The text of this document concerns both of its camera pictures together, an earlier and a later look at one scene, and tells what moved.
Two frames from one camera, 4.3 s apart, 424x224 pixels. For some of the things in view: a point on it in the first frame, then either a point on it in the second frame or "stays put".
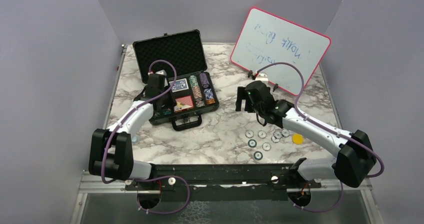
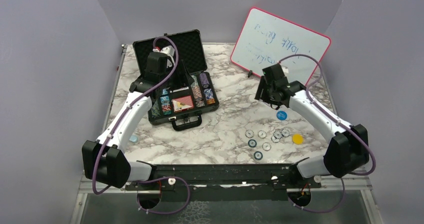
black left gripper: x=171 y=102 → x=189 y=78
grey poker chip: x=249 y=134 stays put
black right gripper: x=242 y=94 → x=261 y=93
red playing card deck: x=184 y=103 stays put
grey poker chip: x=266 y=146 stays put
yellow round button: x=297 y=139 stays put
